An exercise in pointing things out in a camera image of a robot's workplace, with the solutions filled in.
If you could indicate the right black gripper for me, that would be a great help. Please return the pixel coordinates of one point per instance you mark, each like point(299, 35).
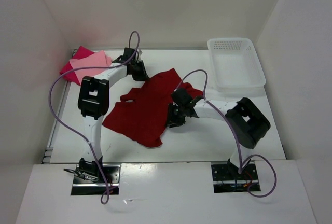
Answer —
point(171, 119)

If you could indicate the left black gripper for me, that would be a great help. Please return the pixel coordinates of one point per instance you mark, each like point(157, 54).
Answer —
point(143, 76)

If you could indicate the dark red t shirt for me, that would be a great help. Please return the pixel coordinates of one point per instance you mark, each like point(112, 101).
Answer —
point(141, 114)

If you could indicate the light pink t shirt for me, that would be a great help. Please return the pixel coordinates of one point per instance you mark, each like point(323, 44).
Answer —
point(98, 59)

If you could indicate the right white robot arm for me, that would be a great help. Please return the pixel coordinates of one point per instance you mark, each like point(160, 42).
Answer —
point(245, 121)

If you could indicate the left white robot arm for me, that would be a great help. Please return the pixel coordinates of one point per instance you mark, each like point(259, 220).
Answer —
point(93, 103)

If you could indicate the white plastic basket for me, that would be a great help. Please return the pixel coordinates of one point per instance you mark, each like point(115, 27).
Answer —
point(235, 64)

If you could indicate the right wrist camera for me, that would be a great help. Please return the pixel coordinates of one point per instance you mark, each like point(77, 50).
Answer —
point(181, 97)

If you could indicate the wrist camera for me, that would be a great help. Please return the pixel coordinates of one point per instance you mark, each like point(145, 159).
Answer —
point(131, 56)
point(181, 97)

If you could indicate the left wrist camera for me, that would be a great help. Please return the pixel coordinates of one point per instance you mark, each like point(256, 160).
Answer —
point(131, 56)

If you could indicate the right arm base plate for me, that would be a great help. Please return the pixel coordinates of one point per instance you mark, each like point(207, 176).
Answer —
point(227, 180)

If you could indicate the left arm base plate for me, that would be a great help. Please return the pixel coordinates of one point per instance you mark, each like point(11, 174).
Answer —
point(86, 184)

